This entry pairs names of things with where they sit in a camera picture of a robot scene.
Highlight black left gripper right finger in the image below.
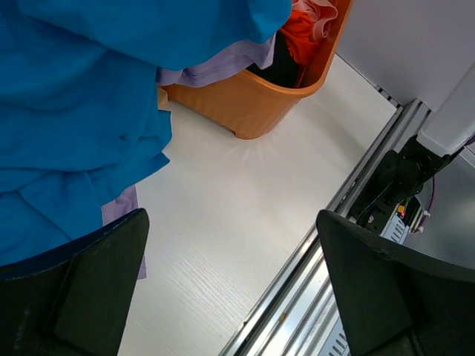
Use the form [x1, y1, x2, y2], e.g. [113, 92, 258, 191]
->
[316, 210, 414, 355]

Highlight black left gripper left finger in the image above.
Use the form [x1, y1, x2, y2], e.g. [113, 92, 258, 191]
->
[53, 208, 149, 355]

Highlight blue t shirt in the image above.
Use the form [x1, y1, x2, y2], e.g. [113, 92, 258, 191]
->
[1, 1, 292, 265]

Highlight orange t shirt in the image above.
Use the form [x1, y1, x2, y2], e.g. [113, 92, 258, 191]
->
[279, 10, 319, 67]

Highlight pink t shirt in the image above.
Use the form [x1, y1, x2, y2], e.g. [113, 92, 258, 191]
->
[292, 0, 338, 42]

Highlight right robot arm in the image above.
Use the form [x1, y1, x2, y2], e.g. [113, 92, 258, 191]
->
[356, 66, 474, 227]

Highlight lavender t shirt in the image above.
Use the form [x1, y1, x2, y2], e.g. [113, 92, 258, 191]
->
[100, 35, 278, 281]

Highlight orange plastic basket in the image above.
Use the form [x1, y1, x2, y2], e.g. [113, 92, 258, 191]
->
[163, 1, 353, 139]

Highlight aluminium mounting rail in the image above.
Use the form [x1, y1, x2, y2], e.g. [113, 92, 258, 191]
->
[221, 88, 430, 356]

